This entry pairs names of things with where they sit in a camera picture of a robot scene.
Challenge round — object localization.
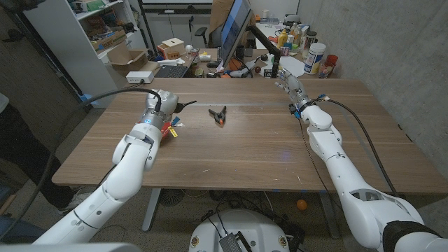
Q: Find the small lidded cardboard box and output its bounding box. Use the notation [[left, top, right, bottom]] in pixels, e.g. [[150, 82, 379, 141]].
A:
[[156, 37, 186, 60]]

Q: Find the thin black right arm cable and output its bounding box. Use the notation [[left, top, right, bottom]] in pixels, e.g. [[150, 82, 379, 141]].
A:
[[296, 117, 347, 211]]

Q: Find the clear jar black lid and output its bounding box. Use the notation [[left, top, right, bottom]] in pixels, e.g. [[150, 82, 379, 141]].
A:
[[301, 30, 318, 59]]

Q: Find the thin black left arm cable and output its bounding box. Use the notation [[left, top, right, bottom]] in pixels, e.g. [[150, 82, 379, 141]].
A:
[[97, 164, 118, 192]]

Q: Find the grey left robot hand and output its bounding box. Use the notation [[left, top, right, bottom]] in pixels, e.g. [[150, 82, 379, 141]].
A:
[[145, 89, 179, 122]]

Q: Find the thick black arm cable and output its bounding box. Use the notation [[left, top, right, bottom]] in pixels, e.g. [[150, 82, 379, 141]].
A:
[[316, 96, 400, 197], [0, 87, 162, 241]]

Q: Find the grey ribbed heat sink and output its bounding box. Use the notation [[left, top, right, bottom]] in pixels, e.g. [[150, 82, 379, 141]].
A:
[[218, 232, 244, 252]]

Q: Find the black-framed whiteboard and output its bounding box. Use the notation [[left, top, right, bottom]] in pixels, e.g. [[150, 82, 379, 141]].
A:
[[137, 0, 215, 55]]

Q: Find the labelled cardboard box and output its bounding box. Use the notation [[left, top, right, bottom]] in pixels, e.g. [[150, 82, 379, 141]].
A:
[[91, 29, 127, 53]]

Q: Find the grey table leg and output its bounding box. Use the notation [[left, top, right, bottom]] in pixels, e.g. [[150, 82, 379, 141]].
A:
[[141, 188, 162, 232], [318, 191, 340, 239]]

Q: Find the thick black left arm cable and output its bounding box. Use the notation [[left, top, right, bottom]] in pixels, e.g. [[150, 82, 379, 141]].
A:
[[0, 87, 162, 241]]

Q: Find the white shelf unit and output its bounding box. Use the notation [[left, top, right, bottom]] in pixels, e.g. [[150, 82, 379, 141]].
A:
[[24, 0, 148, 109]]

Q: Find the tan jacket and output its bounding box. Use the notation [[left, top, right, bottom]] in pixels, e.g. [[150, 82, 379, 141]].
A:
[[209, 0, 256, 48]]

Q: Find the white sneaker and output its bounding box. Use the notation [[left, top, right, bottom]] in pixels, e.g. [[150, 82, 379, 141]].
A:
[[57, 190, 88, 216]]

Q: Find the green box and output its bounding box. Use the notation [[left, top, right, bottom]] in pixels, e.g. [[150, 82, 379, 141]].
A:
[[80, 0, 106, 12]]

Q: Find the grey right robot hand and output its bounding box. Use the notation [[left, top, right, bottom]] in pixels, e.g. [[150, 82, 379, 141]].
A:
[[274, 68, 312, 109]]

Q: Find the open cardboard box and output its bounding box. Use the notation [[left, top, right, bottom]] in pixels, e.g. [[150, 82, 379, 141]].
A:
[[106, 41, 150, 76]]

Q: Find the black office chair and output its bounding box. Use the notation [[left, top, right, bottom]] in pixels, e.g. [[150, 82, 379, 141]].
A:
[[194, 27, 209, 46]]

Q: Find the yellow bottle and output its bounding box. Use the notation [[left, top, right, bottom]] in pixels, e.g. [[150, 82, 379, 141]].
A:
[[276, 29, 289, 49]]

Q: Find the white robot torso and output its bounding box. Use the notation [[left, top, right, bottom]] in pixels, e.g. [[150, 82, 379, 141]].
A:
[[188, 209, 291, 252]]

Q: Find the person in dark trousers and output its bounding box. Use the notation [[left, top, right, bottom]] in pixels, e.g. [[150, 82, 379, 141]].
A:
[[0, 92, 76, 211]]

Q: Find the black computer monitor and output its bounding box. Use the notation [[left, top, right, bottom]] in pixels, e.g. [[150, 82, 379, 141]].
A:
[[220, 0, 253, 68]]

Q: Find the black keyboard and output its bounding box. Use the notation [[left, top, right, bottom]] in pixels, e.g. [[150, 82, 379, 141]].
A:
[[153, 64, 190, 79]]

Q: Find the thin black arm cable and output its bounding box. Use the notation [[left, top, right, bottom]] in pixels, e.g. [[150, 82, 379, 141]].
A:
[[97, 164, 118, 192], [296, 117, 347, 211]]

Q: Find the white wipes canister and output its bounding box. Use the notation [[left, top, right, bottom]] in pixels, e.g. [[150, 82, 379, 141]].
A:
[[303, 42, 327, 76]]

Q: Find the black orange-tipped spring clamp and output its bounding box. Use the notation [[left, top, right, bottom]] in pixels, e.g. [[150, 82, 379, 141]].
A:
[[208, 105, 228, 127]]

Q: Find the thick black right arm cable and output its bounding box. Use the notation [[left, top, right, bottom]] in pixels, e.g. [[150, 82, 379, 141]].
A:
[[316, 96, 400, 197]]

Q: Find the white paper sheet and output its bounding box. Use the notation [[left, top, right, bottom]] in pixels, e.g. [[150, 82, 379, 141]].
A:
[[279, 55, 305, 79]]

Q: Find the white power box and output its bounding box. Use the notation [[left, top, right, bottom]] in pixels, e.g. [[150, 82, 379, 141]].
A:
[[125, 71, 155, 85]]

